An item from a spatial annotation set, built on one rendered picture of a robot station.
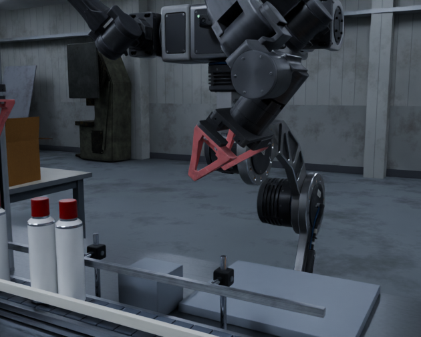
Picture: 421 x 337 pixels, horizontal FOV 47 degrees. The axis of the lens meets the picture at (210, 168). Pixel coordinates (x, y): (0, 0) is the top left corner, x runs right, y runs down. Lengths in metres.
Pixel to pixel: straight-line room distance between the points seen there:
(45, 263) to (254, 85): 0.59
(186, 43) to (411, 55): 6.75
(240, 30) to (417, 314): 0.72
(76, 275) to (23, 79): 10.68
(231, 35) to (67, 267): 0.54
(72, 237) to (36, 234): 0.07
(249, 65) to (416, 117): 7.39
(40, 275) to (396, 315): 0.72
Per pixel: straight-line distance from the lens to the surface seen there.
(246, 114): 0.66
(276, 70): 0.57
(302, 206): 1.69
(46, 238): 0.98
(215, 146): 0.63
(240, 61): 0.58
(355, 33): 8.14
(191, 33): 1.36
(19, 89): 11.58
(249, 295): 0.81
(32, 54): 11.92
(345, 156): 8.15
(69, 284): 0.98
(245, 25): 0.66
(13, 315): 1.05
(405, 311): 1.14
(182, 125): 9.31
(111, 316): 0.88
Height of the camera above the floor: 1.28
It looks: 9 degrees down
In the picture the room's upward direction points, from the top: straight up
